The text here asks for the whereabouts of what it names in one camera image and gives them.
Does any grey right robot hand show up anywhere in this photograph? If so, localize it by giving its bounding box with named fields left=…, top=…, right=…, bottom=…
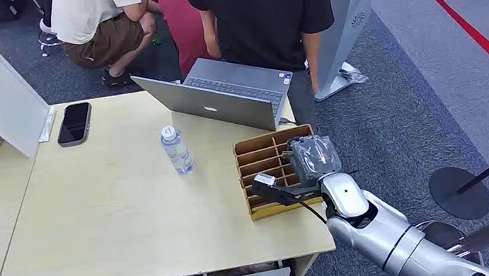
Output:
left=279, top=132, right=345, bottom=192

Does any wooden card organizer box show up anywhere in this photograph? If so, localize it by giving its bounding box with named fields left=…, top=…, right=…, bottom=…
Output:
left=231, top=122, right=327, bottom=224

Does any person in black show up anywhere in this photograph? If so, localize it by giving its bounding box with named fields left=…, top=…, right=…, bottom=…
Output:
left=186, top=0, right=350, bottom=149

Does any person in red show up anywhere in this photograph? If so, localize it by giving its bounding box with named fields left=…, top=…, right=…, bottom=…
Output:
left=157, top=0, right=224, bottom=81

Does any crouching person in white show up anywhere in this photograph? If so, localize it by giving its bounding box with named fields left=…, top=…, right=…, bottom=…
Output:
left=33, top=0, right=171, bottom=98

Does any white flat card stack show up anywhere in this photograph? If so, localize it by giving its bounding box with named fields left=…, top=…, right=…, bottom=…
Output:
left=35, top=105, right=61, bottom=144

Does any clear plastic bag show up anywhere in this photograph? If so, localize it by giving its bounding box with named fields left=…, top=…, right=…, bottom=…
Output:
left=338, top=59, right=369, bottom=86

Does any grey open laptop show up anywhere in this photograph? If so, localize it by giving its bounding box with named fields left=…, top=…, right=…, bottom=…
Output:
left=129, top=46, right=301, bottom=150

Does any clear plastic water bottle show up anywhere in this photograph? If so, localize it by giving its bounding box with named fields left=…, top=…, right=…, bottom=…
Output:
left=158, top=122, right=198, bottom=178

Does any black round stanchion base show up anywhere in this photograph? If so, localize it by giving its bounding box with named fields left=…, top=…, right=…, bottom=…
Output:
left=426, top=161, right=489, bottom=226

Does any grey standing kiosk panel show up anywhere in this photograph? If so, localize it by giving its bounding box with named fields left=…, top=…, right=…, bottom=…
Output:
left=301, top=0, right=391, bottom=103

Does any dark round stanchion base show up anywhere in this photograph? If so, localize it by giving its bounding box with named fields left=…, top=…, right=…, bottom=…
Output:
left=413, top=214, right=485, bottom=275

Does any black smartphone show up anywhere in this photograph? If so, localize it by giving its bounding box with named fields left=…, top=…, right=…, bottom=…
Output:
left=52, top=100, right=97, bottom=149

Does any black laptop cable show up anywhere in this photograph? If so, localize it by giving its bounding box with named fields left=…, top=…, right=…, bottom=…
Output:
left=277, top=115, right=299, bottom=129

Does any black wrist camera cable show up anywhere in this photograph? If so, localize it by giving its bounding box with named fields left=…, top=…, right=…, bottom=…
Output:
left=298, top=196, right=328, bottom=228

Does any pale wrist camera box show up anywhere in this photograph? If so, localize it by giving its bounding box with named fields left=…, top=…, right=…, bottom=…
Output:
left=249, top=166, right=323, bottom=212

